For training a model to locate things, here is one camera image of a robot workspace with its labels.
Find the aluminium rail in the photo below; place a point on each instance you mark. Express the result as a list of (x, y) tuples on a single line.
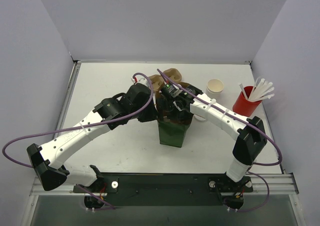
[(279, 184)]

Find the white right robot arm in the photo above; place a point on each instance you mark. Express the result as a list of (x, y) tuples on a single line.
[(247, 132)]

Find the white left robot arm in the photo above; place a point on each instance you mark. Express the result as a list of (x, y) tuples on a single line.
[(48, 160)]

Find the red cup with straws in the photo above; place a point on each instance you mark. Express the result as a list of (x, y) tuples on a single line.
[(251, 97)]

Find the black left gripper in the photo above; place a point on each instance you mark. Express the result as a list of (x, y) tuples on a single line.
[(146, 114)]

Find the translucent plastic lid on table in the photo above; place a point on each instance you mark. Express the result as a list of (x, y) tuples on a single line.
[(199, 118)]

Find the green paper bag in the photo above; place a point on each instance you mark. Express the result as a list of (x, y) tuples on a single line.
[(171, 133)]

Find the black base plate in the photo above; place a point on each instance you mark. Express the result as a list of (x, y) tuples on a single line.
[(130, 189)]

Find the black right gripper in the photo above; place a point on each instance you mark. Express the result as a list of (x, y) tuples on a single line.
[(167, 104)]

